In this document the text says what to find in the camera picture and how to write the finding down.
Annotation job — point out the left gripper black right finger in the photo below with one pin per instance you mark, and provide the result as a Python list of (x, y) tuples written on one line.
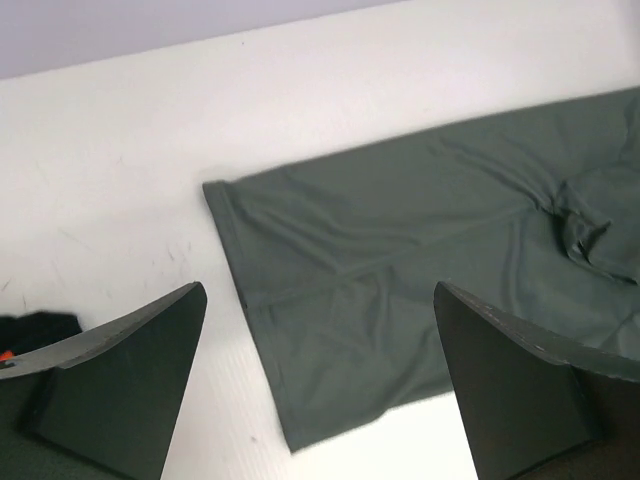
[(534, 404)]

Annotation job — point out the grey t shirt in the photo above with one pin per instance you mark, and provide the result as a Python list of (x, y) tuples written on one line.
[(335, 260)]

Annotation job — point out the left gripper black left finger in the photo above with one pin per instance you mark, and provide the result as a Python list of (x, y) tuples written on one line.
[(102, 404)]

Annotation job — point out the black folded t shirt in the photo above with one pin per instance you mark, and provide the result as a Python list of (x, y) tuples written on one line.
[(23, 334)]

